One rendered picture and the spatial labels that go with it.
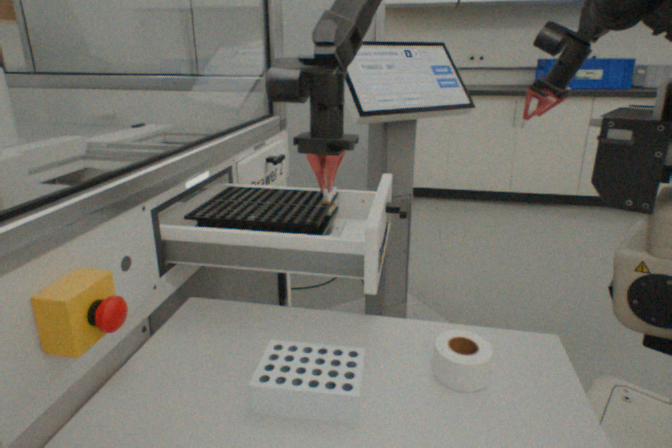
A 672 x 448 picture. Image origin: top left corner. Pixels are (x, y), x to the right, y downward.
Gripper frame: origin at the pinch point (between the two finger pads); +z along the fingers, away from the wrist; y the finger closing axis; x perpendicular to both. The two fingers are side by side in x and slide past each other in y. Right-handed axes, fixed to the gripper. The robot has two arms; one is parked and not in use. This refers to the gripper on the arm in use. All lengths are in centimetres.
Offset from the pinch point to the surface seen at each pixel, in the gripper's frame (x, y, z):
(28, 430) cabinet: -42, -23, 17
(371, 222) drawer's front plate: -15.7, 10.2, -0.2
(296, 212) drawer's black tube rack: -5.8, -3.7, 3.0
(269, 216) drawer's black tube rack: -8.9, -7.4, 3.0
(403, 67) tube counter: 96, 5, -18
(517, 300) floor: 134, 65, 91
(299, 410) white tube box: -34.4, 5.4, 15.6
